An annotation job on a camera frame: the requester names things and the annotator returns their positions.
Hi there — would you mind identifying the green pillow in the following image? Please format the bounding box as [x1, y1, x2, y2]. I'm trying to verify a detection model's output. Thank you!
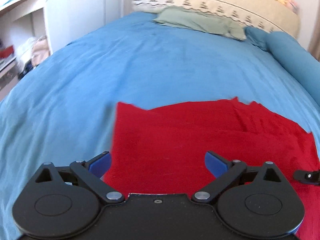
[152, 6, 248, 41]

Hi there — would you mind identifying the red small garment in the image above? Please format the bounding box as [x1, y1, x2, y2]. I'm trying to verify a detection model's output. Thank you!
[103, 96, 320, 240]

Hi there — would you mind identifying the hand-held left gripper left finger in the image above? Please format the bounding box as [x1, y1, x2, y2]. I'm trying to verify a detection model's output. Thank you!
[34, 151, 126, 204]

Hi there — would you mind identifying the pile of pale clothes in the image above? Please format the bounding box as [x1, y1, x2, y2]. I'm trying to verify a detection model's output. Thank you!
[17, 35, 52, 77]

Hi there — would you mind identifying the blue bed sheet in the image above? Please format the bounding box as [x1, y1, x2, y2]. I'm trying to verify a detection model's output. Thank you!
[0, 11, 320, 240]

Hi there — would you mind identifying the blue bolster pillow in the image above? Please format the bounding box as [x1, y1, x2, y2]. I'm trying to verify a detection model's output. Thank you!
[244, 26, 320, 105]

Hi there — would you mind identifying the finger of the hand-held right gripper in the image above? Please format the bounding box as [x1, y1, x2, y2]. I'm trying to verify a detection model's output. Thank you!
[293, 169, 320, 185]

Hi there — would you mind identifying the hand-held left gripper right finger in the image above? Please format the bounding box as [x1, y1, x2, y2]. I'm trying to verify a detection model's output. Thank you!
[191, 151, 286, 204]

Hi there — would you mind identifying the red box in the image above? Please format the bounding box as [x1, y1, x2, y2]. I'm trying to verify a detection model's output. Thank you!
[0, 45, 15, 59]

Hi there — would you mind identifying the white shelf unit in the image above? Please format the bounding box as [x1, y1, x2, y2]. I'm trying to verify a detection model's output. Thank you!
[0, 0, 54, 94]

